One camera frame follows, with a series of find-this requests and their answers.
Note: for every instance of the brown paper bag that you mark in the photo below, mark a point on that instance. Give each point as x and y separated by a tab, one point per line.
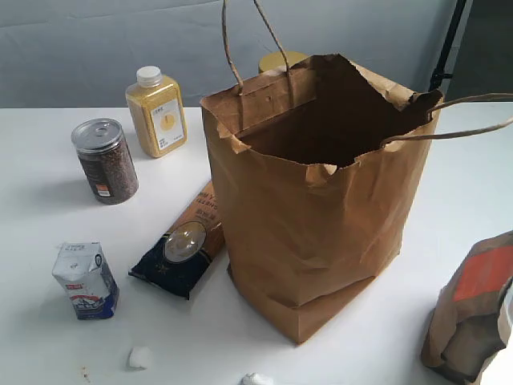
315	167

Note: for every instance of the dark blue food pouch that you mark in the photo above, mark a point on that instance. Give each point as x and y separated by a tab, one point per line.
182	255

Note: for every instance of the brown orange package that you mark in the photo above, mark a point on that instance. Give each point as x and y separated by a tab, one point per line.
472	320

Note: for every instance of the jar with gold lid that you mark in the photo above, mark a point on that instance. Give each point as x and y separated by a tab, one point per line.
275	59

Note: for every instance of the yellow grain bottle white cap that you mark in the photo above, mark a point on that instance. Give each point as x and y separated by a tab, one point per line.
157	111

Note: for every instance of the clear jar of brown grains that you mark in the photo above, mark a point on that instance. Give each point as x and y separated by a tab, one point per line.
102	151

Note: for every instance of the white crumpled paper at edge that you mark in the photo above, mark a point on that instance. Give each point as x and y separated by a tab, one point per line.
256	379

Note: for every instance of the small white blue milk carton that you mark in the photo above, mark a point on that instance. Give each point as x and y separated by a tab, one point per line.
81	269

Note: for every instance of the white crumpled paper ball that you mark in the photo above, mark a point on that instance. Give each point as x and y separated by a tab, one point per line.
140	358

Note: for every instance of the black stand pole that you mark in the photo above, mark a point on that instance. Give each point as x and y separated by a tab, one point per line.
439	73

